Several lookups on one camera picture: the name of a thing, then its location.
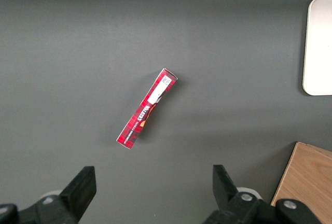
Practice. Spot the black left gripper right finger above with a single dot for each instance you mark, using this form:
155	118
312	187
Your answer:
228	203

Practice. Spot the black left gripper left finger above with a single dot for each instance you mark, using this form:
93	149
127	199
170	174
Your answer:
75	198

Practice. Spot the beige plastic tray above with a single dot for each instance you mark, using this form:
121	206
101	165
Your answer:
320	47

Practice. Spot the wooden drawer cabinet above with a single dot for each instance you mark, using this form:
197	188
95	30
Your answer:
307	174

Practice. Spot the red tartan cookie box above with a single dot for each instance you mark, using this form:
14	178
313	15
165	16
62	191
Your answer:
147	107

